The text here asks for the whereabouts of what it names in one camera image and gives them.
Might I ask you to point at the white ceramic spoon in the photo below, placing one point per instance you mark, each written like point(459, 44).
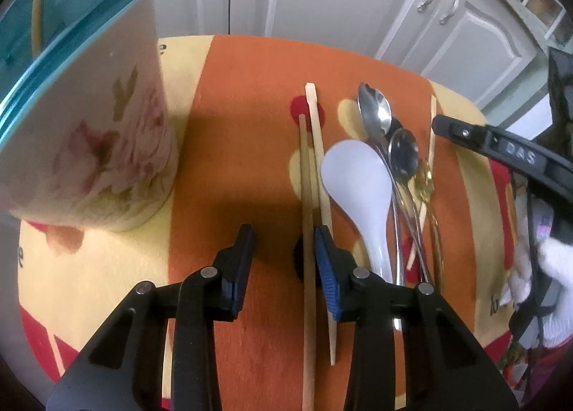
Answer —
point(356, 179)

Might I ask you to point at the small gold fork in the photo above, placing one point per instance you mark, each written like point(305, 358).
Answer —
point(438, 264)

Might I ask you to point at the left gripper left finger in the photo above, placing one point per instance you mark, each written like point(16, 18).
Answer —
point(120, 368)

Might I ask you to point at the floral utensil holder cup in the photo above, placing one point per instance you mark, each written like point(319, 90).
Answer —
point(86, 138)

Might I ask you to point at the white gloved right hand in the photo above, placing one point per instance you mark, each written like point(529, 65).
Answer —
point(555, 261)

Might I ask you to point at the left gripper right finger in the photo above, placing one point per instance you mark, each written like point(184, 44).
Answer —
point(446, 368)

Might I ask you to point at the small silver spoon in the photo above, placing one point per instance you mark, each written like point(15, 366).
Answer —
point(404, 159)

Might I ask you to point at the large silver spoon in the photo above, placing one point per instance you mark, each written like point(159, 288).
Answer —
point(376, 116)

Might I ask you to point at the colourful fleece table mat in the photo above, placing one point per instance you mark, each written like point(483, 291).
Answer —
point(235, 103)

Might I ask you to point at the brown wooden chopstick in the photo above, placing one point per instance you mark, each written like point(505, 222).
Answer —
point(310, 315)
point(37, 15)

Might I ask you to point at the cream chopstick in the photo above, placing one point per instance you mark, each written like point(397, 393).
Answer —
point(423, 184)
point(324, 199)

